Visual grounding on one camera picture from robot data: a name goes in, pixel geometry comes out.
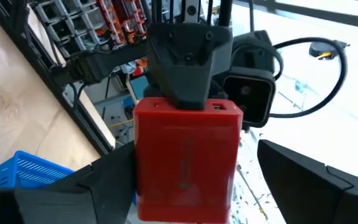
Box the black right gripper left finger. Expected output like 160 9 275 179
0 142 136 224

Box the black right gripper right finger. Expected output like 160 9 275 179
257 139 358 224

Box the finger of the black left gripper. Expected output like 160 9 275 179
145 22 234 111

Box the blue plastic slotted basket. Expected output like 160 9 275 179
0 150 74 189

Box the large red charger block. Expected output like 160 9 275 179
134 96 244 224

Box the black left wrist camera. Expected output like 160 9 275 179
222 29 277 129

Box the black aluminium table frame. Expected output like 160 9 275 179
0 0 155 156

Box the black camera cable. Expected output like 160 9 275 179
268 37 349 119

